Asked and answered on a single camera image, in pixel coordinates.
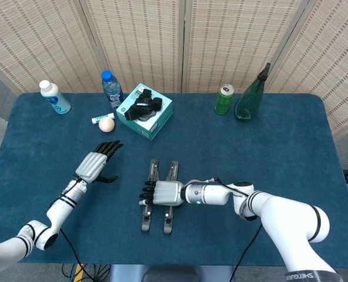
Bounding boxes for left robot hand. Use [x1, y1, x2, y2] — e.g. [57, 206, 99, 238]
[73, 140, 124, 184]

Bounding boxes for clear bottle blue cap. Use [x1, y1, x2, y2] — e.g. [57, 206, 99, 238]
[101, 69, 125, 110]

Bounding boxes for green glass spray bottle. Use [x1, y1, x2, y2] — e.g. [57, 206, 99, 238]
[234, 62, 272, 122]

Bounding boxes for floor cables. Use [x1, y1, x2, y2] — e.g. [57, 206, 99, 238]
[61, 263, 112, 282]

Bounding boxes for cream ball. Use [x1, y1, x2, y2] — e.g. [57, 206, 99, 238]
[98, 117, 116, 133]

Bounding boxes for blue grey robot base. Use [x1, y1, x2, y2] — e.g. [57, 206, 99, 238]
[108, 265, 236, 282]

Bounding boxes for blue table mat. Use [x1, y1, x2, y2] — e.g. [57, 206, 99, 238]
[0, 93, 346, 268]

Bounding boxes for green drink can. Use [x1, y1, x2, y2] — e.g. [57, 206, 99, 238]
[214, 84, 235, 116]

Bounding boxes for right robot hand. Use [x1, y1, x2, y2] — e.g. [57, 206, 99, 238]
[138, 180, 185, 206]

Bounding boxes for bamboo folding screen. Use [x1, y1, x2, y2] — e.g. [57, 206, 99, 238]
[0, 0, 348, 139]

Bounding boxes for black metal laptop stand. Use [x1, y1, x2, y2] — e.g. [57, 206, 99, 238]
[140, 159, 180, 234]

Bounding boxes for white bottle blue label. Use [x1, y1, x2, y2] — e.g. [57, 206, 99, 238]
[39, 79, 72, 115]

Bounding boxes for black strap device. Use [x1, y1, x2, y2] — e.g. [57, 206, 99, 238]
[125, 88, 163, 122]

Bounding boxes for white lip balm tube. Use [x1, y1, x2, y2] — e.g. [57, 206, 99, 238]
[91, 112, 115, 125]

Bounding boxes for teal cardboard box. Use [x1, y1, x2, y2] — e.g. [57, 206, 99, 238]
[115, 82, 174, 142]

